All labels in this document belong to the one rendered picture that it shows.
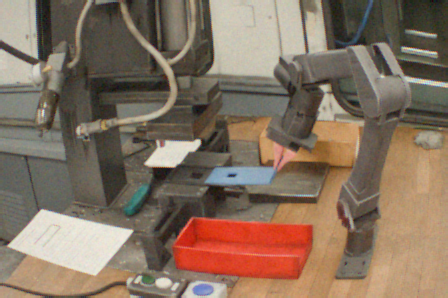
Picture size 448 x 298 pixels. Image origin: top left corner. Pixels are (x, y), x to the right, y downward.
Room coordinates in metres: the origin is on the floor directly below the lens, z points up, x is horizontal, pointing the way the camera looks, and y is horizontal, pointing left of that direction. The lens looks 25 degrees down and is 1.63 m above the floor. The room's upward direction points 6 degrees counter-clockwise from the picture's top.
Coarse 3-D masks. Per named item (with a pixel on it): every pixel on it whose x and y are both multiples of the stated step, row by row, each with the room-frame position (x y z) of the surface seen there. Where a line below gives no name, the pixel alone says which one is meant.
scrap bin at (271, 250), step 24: (192, 216) 1.17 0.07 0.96; (192, 240) 1.14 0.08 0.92; (216, 240) 1.15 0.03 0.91; (240, 240) 1.13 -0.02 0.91; (264, 240) 1.11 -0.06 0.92; (288, 240) 1.10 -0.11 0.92; (312, 240) 1.08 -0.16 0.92; (192, 264) 1.04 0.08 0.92; (216, 264) 1.03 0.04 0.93; (240, 264) 1.01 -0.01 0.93; (264, 264) 0.99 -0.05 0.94; (288, 264) 0.98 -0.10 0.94
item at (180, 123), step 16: (144, 80) 1.39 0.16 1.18; (160, 80) 1.37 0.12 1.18; (176, 80) 1.31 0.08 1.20; (192, 80) 1.30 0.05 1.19; (208, 80) 1.33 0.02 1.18; (112, 96) 1.33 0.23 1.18; (128, 96) 1.32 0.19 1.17; (144, 96) 1.30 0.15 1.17; (160, 96) 1.29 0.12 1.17; (176, 96) 1.28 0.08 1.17; (192, 96) 1.27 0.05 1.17; (208, 96) 1.26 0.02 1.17; (176, 112) 1.27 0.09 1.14; (192, 112) 1.26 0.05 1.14; (208, 112) 1.28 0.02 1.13; (160, 128) 1.22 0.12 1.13; (176, 128) 1.21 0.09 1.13; (192, 128) 1.20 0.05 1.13; (160, 144) 1.25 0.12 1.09
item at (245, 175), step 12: (216, 168) 1.31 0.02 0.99; (228, 168) 1.30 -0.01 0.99; (240, 168) 1.30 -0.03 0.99; (252, 168) 1.29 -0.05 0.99; (264, 168) 1.28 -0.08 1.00; (276, 168) 1.21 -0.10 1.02; (216, 180) 1.26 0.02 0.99; (228, 180) 1.25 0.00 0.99; (240, 180) 1.24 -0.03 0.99; (252, 180) 1.23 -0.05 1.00; (264, 180) 1.22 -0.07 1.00
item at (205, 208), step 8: (232, 184) 1.38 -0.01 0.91; (208, 192) 1.24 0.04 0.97; (160, 200) 1.23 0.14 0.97; (168, 200) 1.23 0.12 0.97; (176, 200) 1.22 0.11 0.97; (184, 200) 1.22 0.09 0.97; (192, 200) 1.21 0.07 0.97; (208, 200) 1.23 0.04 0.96; (160, 208) 1.24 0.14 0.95; (192, 208) 1.21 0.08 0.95; (200, 208) 1.20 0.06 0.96; (208, 208) 1.23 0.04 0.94; (200, 216) 1.21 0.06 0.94; (208, 216) 1.22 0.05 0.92; (184, 224) 1.22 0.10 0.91
